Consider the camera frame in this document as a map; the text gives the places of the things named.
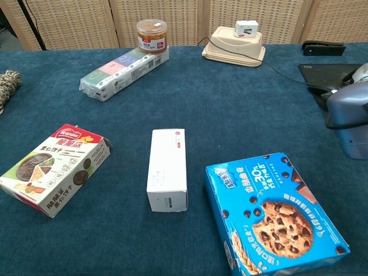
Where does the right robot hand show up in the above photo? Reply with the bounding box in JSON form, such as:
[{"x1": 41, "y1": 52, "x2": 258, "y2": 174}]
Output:
[{"x1": 342, "y1": 64, "x2": 368, "y2": 87}]

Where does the thin dark wire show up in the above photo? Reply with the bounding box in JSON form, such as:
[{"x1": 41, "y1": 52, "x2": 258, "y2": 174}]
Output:
[{"x1": 197, "y1": 36, "x2": 312, "y2": 86}]

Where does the black mouse pad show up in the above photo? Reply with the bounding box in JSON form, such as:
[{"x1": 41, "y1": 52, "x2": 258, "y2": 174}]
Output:
[{"x1": 298, "y1": 63, "x2": 368, "y2": 112}]

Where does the black stapler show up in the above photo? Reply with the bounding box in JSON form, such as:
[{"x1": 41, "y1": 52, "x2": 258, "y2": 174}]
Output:
[{"x1": 301, "y1": 40, "x2": 347, "y2": 57}]

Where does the small white box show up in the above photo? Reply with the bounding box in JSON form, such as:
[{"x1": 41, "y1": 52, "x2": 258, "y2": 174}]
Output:
[{"x1": 234, "y1": 20, "x2": 259, "y2": 38}]

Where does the beige lidded food container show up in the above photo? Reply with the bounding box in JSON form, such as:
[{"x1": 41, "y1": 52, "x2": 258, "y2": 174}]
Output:
[{"x1": 201, "y1": 26, "x2": 266, "y2": 68}]

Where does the blue chocolate chip cookie box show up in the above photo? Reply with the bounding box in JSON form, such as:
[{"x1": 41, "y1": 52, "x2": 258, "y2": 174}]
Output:
[{"x1": 204, "y1": 152, "x2": 351, "y2": 276}]

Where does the blue felt table cover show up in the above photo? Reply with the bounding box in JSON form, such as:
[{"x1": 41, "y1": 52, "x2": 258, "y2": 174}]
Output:
[{"x1": 0, "y1": 43, "x2": 368, "y2": 276}]

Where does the clear snack jar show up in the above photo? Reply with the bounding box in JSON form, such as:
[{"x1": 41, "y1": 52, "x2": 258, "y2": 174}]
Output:
[{"x1": 136, "y1": 18, "x2": 168, "y2": 55}]

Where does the white rectangular carton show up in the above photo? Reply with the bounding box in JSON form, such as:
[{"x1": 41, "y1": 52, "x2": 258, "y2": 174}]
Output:
[{"x1": 145, "y1": 128, "x2": 189, "y2": 213}]

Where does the plastic wrapped tissue pack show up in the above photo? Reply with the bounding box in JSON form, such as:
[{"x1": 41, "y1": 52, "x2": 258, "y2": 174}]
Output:
[{"x1": 79, "y1": 45, "x2": 170, "y2": 103}]

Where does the wicker folding screen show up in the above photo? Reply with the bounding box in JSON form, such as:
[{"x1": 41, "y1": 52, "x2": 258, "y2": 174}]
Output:
[{"x1": 0, "y1": 0, "x2": 368, "y2": 52}]

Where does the red white biscuit box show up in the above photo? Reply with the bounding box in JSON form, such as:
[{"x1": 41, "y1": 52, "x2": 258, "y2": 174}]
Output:
[{"x1": 0, "y1": 123, "x2": 113, "y2": 219}]

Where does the black tripod stand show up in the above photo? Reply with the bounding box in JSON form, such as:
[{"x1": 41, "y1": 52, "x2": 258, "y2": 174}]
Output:
[{"x1": 17, "y1": 0, "x2": 47, "y2": 51}]

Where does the coiled beige rope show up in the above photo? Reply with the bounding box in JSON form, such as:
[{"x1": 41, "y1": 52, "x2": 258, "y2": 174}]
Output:
[{"x1": 0, "y1": 70, "x2": 22, "y2": 116}]

